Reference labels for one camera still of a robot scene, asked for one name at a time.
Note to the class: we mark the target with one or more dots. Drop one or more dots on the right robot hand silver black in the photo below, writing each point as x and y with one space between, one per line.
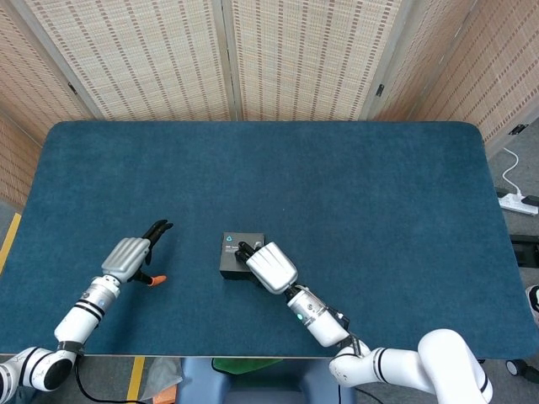
273 267

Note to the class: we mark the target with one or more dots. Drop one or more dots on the left robot hand orange thumbtip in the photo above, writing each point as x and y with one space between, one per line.
124 261

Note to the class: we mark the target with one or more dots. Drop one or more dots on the black cardboard box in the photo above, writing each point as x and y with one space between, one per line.
229 263

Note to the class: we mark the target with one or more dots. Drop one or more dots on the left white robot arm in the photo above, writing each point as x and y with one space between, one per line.
80 322

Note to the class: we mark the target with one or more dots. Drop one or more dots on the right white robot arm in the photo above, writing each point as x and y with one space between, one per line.
320 324

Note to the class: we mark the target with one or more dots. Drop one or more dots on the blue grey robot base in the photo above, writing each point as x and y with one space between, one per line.
261 387

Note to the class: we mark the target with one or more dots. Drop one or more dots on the black floor box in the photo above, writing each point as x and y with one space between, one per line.
526 252

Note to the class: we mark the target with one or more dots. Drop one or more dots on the blue felt table cover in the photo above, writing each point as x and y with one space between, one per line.
126 168

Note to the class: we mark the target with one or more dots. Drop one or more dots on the green cloth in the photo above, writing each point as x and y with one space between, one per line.
240 365

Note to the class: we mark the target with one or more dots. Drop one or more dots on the yellow floor tape strip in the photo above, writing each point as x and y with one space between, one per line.
135 379
12 240

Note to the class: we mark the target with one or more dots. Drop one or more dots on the grey plastic bag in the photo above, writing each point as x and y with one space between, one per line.
162 374

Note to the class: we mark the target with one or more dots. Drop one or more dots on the woven bamboo screen panel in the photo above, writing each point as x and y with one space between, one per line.
404 63
307 54
497 63
14 168
38 76
139 54

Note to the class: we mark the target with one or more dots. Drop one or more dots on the orange floor object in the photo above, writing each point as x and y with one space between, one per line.
167 397

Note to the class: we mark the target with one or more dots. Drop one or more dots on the black screen hinge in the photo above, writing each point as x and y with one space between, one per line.
72 88
380 89
518 129

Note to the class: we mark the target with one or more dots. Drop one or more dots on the white power strip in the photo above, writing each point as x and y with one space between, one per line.
516 205

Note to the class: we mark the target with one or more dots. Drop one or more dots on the white sneaker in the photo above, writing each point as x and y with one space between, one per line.
534 303

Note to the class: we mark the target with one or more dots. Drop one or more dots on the black caster wheel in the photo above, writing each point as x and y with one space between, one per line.
518 368

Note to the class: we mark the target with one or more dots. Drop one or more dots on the black power plug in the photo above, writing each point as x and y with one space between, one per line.
531 201

